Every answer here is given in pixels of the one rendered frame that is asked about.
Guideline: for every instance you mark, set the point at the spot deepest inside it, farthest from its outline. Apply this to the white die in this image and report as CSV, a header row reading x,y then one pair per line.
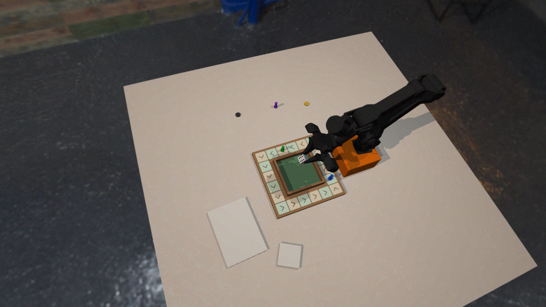
x,y
302,158

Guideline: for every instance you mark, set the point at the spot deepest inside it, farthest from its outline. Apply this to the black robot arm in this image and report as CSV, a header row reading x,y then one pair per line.
x,y
369,121

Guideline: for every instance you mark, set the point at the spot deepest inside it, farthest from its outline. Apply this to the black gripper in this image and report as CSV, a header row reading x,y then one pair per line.
x,y
329,163

